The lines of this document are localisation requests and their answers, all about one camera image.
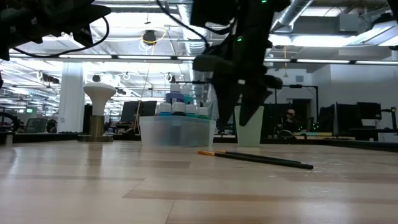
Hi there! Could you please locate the person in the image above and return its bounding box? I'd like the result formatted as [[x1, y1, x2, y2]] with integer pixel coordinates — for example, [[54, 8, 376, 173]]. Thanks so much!
[[279, 108, 302, 134]]

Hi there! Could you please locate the black background monitor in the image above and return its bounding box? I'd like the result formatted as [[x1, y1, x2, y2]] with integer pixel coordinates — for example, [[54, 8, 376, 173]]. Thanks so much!
[[356, 101, 382, 121]]

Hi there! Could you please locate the black background frame stand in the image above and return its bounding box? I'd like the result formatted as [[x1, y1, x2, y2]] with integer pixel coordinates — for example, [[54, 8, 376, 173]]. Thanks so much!
[[281, 83, 319, 138]]

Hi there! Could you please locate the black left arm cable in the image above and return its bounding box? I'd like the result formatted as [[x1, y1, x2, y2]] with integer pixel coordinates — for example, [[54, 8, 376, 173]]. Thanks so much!
[[12, 15, 110, 58]]

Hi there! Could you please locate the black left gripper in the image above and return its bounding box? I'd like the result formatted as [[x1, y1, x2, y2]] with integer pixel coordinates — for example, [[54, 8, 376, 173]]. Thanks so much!
[[0, 0, 112, 62]]

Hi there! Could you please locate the clear plastic container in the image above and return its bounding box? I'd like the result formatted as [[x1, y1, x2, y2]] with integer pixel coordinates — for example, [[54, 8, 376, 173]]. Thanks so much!
[[138, 115, 217, 148]]

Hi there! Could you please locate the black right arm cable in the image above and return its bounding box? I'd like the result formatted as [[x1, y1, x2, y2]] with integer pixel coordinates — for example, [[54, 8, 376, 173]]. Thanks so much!
[[155, 0, 212, 49]]

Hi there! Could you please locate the white building column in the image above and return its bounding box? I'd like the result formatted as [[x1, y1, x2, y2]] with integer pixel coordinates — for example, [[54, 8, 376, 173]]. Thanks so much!
[[57, 62, 85, 134]]

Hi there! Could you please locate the smooth silver ventilation duct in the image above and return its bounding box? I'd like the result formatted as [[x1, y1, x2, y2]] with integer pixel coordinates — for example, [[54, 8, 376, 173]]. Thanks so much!
[[269, 0, 313, 32]]

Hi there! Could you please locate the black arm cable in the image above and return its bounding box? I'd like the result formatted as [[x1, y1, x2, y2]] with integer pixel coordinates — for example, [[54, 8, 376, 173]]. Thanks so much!
[[12, 15, 110, 58], [155, 0, 212, 49]]

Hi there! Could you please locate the small black paint bottle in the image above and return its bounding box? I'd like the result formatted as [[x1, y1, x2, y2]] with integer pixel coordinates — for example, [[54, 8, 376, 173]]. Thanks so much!
[[171, 101, 187, 117]]

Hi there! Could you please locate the black overhead camera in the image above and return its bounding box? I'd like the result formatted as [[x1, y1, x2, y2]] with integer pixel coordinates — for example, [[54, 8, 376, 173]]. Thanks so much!
[[142, 29, 158, 46]]

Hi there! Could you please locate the pale green plastic cup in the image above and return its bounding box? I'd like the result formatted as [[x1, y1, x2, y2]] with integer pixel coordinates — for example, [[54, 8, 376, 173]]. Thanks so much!
[[233, 105, 265, 148]]

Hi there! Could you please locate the black monitor pair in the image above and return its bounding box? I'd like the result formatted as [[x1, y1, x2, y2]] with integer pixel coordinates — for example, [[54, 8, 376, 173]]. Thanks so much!
[[120, 100, 158, 123]]

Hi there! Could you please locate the orange fan paint brush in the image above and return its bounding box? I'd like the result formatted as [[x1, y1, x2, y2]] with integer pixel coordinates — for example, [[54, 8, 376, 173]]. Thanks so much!
[[197, 150, 314, 170]]

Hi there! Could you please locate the yellow hanging cord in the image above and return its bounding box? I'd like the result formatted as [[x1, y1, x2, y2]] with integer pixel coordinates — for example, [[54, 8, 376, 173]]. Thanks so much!
[[282, 45, 289, 78]]

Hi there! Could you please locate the grey ceiling air unit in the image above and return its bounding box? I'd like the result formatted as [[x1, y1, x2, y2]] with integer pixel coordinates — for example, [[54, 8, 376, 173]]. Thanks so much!
[[292, 14, 359, 35]]

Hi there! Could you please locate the black beam with light strips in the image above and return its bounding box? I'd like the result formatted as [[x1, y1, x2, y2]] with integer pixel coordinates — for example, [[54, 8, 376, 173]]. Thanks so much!
[[0, 53, 398, 66]]

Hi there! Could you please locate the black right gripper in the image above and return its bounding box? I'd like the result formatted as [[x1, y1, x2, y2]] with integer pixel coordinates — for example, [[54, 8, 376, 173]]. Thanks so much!
[[192, 30, 284, 128]]

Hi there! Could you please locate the small light green paint bottle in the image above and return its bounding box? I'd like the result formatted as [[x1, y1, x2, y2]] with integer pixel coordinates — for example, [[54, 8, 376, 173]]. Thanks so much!
[[196, 106, 210, 120]]

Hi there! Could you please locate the corrugated silver duct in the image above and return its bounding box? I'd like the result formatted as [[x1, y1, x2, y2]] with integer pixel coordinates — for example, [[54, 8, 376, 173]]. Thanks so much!
[[186, 40, 206, 57]]

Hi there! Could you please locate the black aluminium table frame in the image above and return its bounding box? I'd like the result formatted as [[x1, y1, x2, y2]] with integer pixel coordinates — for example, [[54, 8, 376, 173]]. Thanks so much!
[[0, 132, 398, 153]]

